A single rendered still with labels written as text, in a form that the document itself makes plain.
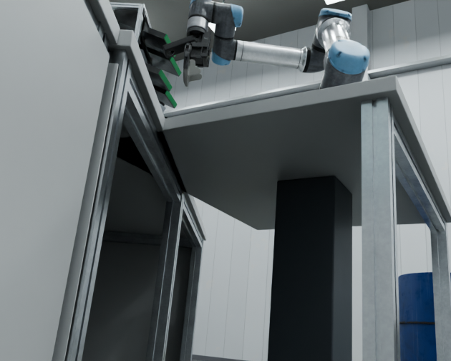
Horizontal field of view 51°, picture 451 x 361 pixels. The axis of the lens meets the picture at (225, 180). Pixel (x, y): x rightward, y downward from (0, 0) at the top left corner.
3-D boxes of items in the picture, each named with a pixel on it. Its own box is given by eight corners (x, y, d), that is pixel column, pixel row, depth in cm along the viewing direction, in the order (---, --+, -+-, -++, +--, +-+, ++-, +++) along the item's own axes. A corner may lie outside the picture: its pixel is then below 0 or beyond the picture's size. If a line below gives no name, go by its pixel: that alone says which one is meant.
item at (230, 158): (453, 222, 151) (452, 213, 152) (396, 89, 78) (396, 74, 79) (256, 230, 186) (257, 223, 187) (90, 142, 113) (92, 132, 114)
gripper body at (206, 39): (206, 56, 160) (210, 27, 164) (181, 56, 161) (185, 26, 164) (208, 69, 167) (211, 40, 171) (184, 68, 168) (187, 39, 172)
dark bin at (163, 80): (169, 92, 192) (178, 76, 194) (158, 74, 180) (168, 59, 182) (116, 69, 202) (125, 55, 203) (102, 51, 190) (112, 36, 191)
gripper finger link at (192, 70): (199, 82, 158) (202, 58, 161) (181, 81, 158) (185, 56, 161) (200, 87, 161) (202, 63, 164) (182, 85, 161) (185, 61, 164)
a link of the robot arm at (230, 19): (238, 33, 180) (210, 29, 179) (243, 3, 173) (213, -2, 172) (239, 40, 173) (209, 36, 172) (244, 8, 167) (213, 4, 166)
